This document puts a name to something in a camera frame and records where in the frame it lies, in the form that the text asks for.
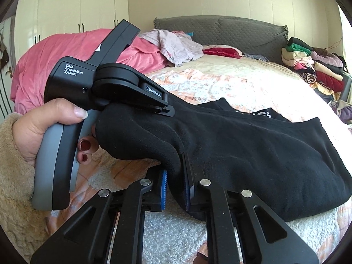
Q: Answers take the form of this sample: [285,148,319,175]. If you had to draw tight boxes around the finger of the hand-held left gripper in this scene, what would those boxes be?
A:
[137,79,176,117]

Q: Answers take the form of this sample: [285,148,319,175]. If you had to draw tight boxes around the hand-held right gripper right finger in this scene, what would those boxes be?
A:
[183,151,320,264]

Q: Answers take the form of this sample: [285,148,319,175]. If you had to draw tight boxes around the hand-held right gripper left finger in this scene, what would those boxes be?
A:
[30,168,169,264]

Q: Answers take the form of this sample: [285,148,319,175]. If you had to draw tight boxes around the black sweater with orange cuffs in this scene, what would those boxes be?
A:
[95,97,352,223]

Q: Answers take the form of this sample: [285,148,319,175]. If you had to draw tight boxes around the person's left forearm beige sleeve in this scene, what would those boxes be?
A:
[0,112,53,256]

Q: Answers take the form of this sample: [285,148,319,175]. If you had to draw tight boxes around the lilac crumpled clothes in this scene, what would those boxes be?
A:
[139,29,205,67]

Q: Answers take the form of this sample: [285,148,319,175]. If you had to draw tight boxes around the stack of folded clothes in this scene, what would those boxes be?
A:
[282,37,352,124]

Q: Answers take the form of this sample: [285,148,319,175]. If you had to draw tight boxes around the person's left hand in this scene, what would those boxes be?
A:
[11,98,99,168]

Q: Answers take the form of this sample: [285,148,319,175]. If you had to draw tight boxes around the pink blanket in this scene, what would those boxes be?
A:
[10,28,171,114]

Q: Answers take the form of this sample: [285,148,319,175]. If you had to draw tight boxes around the peach patterned bed quilt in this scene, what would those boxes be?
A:
[36,53,352,264]

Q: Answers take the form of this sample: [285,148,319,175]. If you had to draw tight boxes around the cream wardrobe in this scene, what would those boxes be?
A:
[14,0,129,61]

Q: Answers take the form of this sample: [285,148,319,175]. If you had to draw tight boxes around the grey quilted headboard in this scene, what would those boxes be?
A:
[154,16,289,61]

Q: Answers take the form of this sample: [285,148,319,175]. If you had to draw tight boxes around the dark patterned cloth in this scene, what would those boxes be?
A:
[243,53,269,62]

